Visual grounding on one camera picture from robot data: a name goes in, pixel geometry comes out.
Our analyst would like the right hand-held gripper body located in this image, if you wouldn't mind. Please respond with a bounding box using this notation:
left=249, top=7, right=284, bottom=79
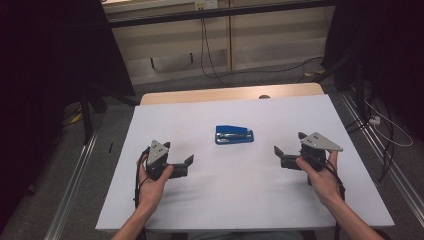
left=299, top=132, right=344, bottom=173

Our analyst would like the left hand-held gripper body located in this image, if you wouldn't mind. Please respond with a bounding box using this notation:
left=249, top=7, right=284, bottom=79
left=145, top=139, right=172, bottom=182

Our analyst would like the blue stapler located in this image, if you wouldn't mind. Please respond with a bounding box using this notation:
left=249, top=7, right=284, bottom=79
left=215, top=124, right=255, bottom=146

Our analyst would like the person's left hand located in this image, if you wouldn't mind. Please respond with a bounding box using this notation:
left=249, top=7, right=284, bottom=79
left=136, top=155, right=175, bottom=211

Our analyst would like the person's right hand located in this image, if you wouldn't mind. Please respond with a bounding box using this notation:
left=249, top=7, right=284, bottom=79
left=295, top=149, right=344, bottom=208

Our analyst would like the white table sheet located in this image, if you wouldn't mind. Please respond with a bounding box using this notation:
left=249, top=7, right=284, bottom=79
left=94, top=94, right=396, bottom=233

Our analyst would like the wooden table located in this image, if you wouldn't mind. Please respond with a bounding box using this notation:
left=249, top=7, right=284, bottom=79
left=139, top=82, right=325, bottom=106

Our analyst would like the black metal stand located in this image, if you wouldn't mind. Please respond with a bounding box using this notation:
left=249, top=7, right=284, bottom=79
left=312, top=49, right=369, bottom=113
left=77, top=83, right=138, bottom=145

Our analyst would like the black curtain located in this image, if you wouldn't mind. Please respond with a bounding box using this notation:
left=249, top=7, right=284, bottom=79
left=0, top=0, right=135, bottom=231
left=322, top=0, right=424, bottom=141

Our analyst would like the black metal crossbar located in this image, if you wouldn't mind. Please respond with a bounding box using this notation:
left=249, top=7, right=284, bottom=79
left=108, top=0, right=336, bottom=29

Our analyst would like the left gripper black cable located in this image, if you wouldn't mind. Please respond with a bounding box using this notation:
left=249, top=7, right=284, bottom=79
left=133, top=148, right=152, bottom=210

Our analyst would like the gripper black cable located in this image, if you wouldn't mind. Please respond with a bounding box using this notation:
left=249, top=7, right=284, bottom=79
left=133, top=148, right=152, bottom=210
left=324, top=159, right=347, bottom=240

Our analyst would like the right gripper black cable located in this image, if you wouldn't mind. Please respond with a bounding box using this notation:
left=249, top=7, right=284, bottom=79
left=324, top=159, right=347, bottom=240

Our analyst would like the aluminium floor rail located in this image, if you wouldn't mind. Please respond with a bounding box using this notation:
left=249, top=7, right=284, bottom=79
left=43, top=131, right=100, bottom=240
left=339, top=93, right=424, bottom=219

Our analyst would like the black floor cable bundle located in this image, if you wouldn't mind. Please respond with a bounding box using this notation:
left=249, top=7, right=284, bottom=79
left=344, top=96, right=397, bottom=185

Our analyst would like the long black floor cable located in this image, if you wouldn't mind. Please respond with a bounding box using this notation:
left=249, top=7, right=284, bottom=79
left=213, top=55, right=325, bottom=81

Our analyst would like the white floor cable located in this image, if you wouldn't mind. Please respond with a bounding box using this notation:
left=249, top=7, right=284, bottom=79
left=364, top=99, right=415, bottom=148

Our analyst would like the beige wall cabinet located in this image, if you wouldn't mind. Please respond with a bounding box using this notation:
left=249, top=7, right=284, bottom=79
left=101, top=0, right=336, bottom=86

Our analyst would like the black wall cable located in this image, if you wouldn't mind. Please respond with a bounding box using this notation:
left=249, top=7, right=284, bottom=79
left=201, top=18, right=231, bottom=86
left=199, top=18, right=218, bottom=80

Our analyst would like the white wall socket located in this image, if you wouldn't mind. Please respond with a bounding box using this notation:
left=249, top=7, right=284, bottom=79
left=194, top=0, right=219, bottom=10

